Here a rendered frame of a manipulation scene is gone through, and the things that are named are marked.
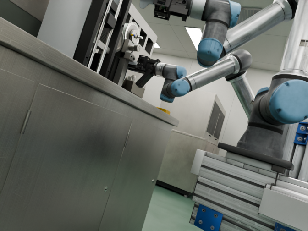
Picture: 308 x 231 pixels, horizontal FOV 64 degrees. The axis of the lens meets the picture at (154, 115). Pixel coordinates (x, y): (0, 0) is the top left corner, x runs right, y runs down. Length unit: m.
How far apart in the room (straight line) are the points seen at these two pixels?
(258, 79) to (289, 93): 5.12
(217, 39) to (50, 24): 0.74
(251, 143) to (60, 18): 0.92
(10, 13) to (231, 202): 1.16
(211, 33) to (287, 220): 0.56
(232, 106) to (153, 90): 1.96
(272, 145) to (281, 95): 0.20
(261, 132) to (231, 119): 4.81
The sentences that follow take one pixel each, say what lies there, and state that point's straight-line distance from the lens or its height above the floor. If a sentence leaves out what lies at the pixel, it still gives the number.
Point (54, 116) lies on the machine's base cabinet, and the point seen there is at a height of 0.75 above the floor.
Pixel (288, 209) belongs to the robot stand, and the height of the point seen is 0.70.
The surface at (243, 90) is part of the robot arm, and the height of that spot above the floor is 1.15.
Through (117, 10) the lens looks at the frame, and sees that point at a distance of 1.09.
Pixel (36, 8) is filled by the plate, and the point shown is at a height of 1.18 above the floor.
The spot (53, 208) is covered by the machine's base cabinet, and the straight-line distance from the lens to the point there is 0.83.
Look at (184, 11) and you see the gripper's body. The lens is 0.85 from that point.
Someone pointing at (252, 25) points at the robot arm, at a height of 1.25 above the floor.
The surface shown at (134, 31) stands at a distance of 1.38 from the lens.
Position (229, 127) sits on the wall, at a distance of 5.67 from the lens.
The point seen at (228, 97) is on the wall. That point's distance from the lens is 5.80.
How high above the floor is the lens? 0.78
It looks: 4 degrees up
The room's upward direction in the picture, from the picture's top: 17 degrees clockwise
